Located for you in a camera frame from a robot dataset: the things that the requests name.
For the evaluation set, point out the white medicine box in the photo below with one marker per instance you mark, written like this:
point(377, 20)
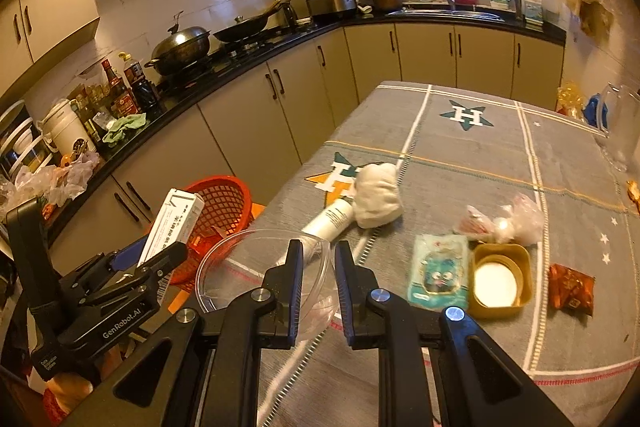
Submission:
point(175, 217)

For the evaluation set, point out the red label sauce bottle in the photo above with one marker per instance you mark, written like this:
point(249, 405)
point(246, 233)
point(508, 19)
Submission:
point(117, 92)

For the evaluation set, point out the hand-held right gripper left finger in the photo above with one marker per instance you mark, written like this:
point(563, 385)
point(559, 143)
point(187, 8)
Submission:
point(295, 292)

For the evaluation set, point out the clear plastic bag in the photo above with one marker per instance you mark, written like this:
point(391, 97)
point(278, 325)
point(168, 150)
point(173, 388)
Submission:
point(505, 224)

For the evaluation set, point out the grey printed tablecloth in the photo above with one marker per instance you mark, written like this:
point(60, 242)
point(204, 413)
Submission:
point(475, 167)

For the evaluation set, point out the blue plastic bag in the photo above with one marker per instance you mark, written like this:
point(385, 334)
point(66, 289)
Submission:
point(596, 111)

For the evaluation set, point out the lidded steel wok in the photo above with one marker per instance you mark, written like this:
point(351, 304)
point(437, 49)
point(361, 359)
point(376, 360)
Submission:
point(182, 44)

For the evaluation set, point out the black wok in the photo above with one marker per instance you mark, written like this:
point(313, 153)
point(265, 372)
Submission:
point(245, 27)

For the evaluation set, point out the dark kettle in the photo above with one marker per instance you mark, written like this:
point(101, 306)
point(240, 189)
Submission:
point(289, 14)

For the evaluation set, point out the white spray bottle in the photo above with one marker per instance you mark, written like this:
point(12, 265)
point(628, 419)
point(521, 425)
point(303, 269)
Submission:
point(327, 222)

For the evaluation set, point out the white lidded bucket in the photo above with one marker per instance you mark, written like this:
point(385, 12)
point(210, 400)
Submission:
point(65, 127)

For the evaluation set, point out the orange plastic bag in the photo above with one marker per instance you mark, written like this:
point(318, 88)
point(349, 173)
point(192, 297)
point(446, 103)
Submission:
point(67, 397)

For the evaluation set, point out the white cloth bundle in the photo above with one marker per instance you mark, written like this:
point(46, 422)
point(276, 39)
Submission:
point(380, 197)

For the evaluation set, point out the teal cartoon packet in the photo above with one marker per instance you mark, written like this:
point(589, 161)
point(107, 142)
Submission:
point(440, 272)

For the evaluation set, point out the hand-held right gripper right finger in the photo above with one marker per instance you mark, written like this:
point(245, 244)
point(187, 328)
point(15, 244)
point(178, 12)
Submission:
point(344, 292)

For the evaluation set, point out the clear plastic bowl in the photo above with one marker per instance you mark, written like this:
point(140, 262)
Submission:
point(235, 267)

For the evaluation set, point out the red plastic basket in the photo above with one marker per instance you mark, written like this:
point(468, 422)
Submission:
point(220, 207)

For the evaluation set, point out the beige base cabinets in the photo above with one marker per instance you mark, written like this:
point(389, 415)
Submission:
point(300, 82)

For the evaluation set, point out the yellow plastic bag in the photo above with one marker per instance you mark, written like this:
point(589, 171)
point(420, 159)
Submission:
point(571, 99)

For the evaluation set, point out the green label cleaner bottle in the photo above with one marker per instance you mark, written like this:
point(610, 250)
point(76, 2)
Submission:
point(533, 11)

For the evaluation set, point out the dark soy sauce bottle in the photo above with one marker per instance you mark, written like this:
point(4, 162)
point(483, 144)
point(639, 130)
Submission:
point(142, 82)

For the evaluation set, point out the clear pitcher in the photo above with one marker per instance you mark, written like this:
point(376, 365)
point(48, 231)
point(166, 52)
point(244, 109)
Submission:
point(622, 127)

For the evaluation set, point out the golden tin container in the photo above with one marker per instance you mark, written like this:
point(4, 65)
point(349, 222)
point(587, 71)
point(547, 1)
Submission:
point(500, 282)

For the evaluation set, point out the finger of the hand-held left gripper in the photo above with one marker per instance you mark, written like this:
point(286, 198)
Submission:
point(122, 259)
point(150, 269)

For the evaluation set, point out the crumpled plastic bags pile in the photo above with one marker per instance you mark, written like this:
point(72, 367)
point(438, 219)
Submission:
point(55, 179)

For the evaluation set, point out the brown snack packet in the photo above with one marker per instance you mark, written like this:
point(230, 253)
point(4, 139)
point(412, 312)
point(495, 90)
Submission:
point(571, 289)

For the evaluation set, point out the black gas stove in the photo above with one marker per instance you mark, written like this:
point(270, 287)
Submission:
point(225, 52)

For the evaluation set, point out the steel electric cooker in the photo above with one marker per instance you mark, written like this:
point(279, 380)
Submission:
point(331, 2)

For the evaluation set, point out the green cloth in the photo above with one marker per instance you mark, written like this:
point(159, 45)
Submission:
point(125, 127)

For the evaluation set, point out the black kitchen countertop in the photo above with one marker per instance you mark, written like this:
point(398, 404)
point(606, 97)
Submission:
point(500, 21)

